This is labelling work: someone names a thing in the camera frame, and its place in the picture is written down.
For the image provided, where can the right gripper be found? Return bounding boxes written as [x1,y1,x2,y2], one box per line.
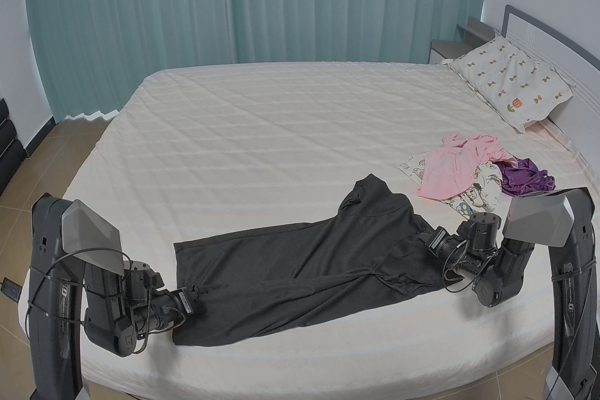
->
[420,227,463,260]

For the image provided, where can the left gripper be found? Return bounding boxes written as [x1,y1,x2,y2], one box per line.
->
[161,287,196,320]

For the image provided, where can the black T-shirt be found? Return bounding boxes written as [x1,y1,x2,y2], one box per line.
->
[172,173,451,348]

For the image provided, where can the white printed garment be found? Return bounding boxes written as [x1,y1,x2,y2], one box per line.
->
[397,151,503,221]

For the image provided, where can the pink garment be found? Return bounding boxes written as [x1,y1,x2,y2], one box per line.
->
[417,133,514,201]

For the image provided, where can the purple garment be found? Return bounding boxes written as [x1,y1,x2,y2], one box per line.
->
[497,157,557,198]

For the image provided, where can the small black box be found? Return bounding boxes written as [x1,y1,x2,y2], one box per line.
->
[2,277,22,303]

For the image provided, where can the white printed pillow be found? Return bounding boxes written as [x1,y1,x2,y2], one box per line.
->
[443,32,575,134]

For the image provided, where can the grey bedside table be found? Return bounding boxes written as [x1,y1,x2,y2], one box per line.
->
[430,16,498,64]

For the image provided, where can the bed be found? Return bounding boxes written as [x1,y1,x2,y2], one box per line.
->
[61,4,600,395]

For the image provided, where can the black chest of drawers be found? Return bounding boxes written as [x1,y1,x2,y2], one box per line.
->
[0,98,25,198]

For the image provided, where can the black cable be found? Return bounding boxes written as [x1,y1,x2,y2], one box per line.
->
[442,243,470,294]
[26,248,133,329]

